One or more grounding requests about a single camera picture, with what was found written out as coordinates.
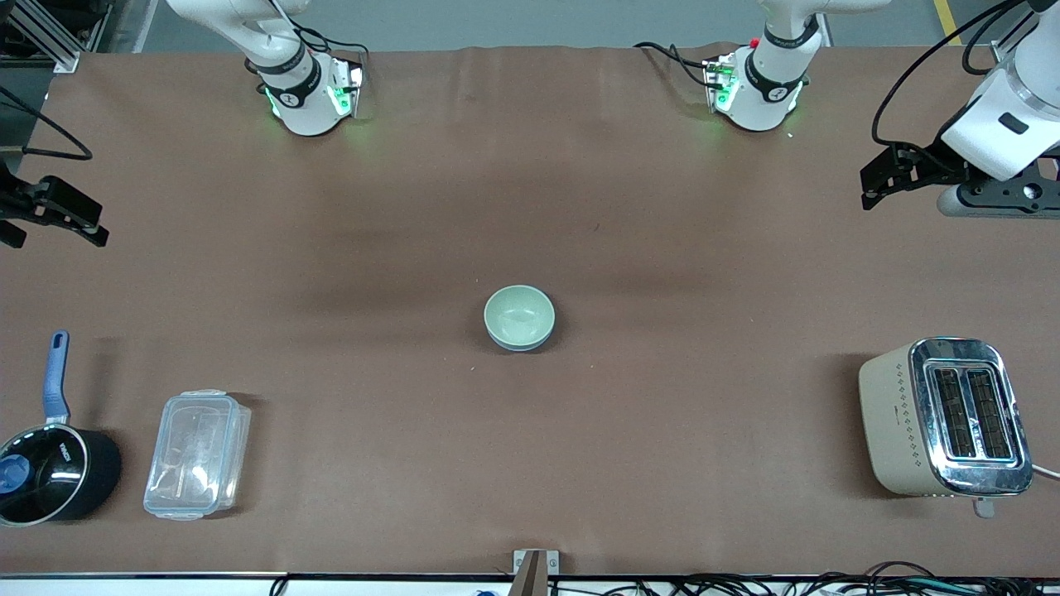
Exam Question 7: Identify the green bowl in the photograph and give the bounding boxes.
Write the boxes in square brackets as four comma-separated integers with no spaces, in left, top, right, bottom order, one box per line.
[484,285,557,348]

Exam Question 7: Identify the metal connector plate green light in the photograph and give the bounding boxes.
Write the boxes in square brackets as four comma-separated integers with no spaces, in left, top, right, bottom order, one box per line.
[328,60,366,119]
[702,55,740,114]

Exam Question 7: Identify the glass lid blue knob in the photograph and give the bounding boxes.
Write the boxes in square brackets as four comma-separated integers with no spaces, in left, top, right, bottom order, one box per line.
[0,425,89,525]

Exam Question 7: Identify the beige chrome toaster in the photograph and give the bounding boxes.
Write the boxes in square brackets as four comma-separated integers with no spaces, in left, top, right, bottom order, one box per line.
[858,336,1036,520]

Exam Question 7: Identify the clear plastic food container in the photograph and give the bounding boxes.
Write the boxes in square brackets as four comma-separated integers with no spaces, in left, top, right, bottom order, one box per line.
[143,389,253,522]

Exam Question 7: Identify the brown table cover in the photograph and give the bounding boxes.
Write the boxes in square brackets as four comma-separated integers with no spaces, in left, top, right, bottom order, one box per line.
[0,43,1060,576]

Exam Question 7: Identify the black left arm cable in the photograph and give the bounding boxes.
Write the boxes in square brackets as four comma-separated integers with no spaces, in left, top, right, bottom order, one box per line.
[871,0,1028,166]

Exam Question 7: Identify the black looped cable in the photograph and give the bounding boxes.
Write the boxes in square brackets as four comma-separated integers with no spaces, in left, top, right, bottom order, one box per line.
[961,0,1044,75]

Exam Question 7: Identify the aluminium frame profile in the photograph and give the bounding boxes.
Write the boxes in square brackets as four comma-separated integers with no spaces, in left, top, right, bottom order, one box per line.
[0,0,113,74]

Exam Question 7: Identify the black pot blue handle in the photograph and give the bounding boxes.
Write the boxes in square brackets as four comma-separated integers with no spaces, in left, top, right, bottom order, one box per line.
[0,331,123,527]

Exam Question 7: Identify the black base cable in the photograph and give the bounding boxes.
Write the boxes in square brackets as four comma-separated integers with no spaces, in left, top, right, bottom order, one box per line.
[634,41,713,88]
[286,23,368,92]

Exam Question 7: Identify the black arched floor cable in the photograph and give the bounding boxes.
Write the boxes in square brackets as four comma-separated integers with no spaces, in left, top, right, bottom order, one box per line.
[861,561,941,584]

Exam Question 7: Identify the teal floor cable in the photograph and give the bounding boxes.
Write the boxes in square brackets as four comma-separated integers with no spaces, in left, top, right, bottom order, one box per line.
[890,578,982,594]

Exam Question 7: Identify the tangled black floor cable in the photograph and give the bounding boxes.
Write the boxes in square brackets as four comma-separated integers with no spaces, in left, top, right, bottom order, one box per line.
[662,575,829,596]

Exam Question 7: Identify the brown mount post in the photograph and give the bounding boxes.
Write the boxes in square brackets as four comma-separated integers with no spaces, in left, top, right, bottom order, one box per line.
[515,550,550,596]

